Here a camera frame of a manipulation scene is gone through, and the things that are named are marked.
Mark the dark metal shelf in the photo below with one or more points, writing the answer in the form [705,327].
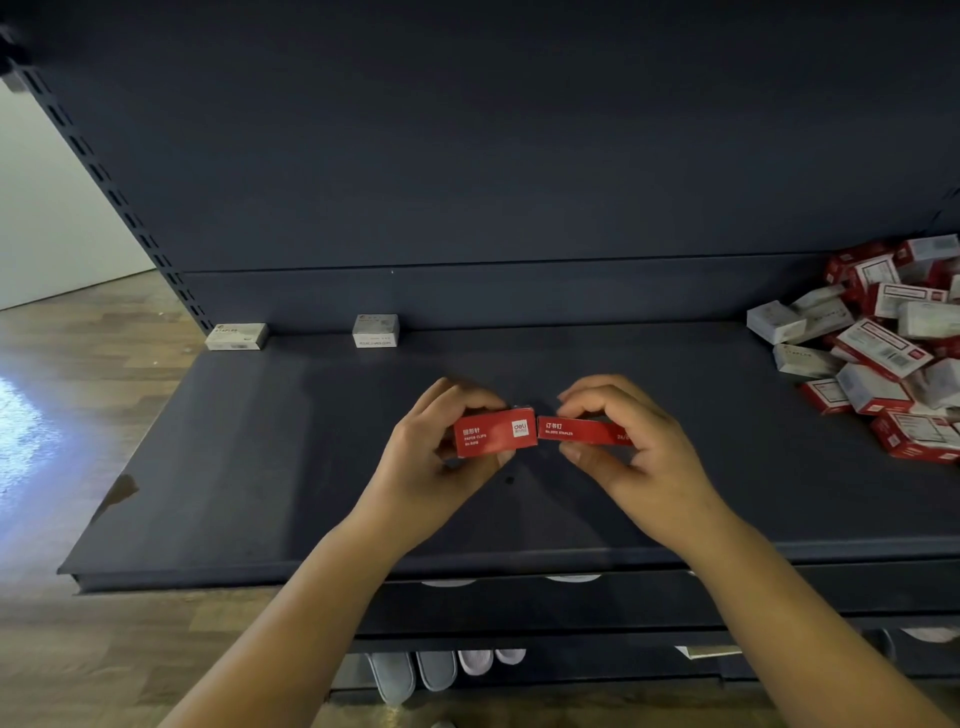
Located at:
[450,150]

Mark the person's left hand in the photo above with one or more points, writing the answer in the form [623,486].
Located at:
[420,480]

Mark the white paper card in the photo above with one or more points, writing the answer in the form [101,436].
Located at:
[708,653]

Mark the grey slipper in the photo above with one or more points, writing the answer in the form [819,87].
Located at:
[393,678]
[435,669]

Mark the person's right hand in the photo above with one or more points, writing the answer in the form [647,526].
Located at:
[653,473]

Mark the person's left forearm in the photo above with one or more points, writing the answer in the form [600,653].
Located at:
[293,630]

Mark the pink slipper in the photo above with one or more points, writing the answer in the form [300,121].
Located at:
[474,660]
[510,654]

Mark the pile of red white boxes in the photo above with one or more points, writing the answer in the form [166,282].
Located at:
[878,368]

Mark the small red white box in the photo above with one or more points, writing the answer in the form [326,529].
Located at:
[582,431]
[492,432]

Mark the person's right forearm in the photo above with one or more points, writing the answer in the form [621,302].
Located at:
[825,630]

